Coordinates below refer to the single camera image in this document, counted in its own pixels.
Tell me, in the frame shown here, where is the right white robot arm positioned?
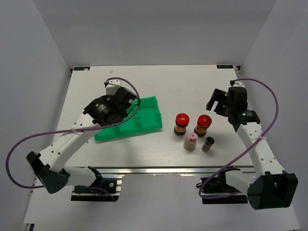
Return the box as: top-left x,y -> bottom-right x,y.
206,87 -> 298,210

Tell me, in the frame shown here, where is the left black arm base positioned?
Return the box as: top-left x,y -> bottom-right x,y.
71,167 -> 119,202

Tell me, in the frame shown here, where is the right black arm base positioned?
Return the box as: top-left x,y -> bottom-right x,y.
202,167 -> 248,205

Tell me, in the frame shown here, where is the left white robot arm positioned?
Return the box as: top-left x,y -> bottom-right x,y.
26,87 -> 137,194

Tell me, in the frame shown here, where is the right blue table label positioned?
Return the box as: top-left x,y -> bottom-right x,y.
216,64 -> 233,69

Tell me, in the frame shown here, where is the blue table label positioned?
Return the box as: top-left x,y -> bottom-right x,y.
216,64 -> 233,69
73,66 -> 90,71

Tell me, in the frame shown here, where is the right red-lid sauce jar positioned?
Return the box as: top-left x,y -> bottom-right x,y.
194,115 -> 212,137

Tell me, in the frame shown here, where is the red-lid sauce jar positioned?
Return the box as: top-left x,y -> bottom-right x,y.
174,113 -> 190,136
194,115 -> 212,137

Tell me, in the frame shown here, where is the green three-compartment plastic tray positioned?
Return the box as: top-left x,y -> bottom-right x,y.
94,96 -> 163,142

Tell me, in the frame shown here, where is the left red-lid sauce jar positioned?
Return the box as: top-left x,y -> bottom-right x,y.
174,113 -> 190,136

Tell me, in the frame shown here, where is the black-cap pepper grinder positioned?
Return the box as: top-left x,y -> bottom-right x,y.
201,137 -> 215,153

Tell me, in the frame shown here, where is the left blue table label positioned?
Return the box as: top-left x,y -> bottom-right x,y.
73,66 -> 90,71

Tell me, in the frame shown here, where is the pink-cap spice shaker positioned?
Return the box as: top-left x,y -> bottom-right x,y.
183,132 -> 198,152

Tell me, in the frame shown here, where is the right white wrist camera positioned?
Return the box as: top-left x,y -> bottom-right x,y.
230,79 -> 245,88

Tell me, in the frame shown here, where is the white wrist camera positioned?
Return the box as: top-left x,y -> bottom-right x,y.
230,79 -> 245,88
104,79 -> 121,95

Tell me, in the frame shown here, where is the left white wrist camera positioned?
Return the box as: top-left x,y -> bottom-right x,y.
104,79 -> 121,95

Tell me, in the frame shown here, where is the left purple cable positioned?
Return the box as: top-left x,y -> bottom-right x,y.
5,77 -> 141,202

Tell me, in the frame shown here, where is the purple cable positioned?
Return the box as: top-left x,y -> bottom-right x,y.
5,77 -> 141,202
197,77 -> 279,199

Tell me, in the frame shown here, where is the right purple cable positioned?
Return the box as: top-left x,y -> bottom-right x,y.
197,77 -> 279,199

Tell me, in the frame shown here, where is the aluminium front rail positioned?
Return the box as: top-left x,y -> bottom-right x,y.
69,166 -> 256,176

